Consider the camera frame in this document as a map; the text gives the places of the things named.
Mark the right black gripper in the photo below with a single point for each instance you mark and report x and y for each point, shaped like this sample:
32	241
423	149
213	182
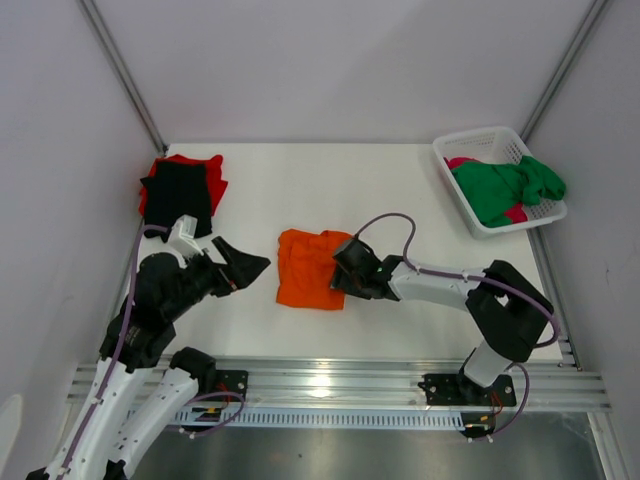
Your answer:
351	267

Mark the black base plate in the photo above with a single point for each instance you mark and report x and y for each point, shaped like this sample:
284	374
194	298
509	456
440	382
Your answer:
448	389
227	386

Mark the white plastic basket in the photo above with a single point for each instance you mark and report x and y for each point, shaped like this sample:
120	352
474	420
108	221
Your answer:
490	145

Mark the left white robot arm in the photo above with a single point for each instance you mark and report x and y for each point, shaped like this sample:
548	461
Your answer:
110	437

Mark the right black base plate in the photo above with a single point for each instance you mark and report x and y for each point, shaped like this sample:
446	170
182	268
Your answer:
448	389

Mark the aluminium mounting rail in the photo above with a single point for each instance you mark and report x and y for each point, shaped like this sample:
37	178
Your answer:
393	385

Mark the green t shirt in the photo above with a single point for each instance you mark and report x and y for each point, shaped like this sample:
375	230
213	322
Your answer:
537	181

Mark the red folded t shirt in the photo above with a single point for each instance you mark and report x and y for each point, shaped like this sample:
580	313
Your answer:
213	166

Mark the black folded t shirt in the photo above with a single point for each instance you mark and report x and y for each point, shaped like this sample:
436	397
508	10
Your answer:
174	190

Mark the white slotted cable duct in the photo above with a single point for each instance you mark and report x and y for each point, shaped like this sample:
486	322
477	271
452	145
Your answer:
369	419

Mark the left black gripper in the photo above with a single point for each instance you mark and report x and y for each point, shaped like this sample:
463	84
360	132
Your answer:
242	268

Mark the pink t shirt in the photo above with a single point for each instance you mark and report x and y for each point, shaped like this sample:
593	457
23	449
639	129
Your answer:
489	194

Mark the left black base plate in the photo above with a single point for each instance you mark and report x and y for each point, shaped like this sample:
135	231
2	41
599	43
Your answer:
227	386

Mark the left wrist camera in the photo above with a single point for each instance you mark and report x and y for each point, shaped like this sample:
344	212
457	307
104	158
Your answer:
181	237

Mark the orange t shirt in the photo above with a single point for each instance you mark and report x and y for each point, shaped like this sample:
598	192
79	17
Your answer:
306	268

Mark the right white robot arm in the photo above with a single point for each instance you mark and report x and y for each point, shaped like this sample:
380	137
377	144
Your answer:
513	317

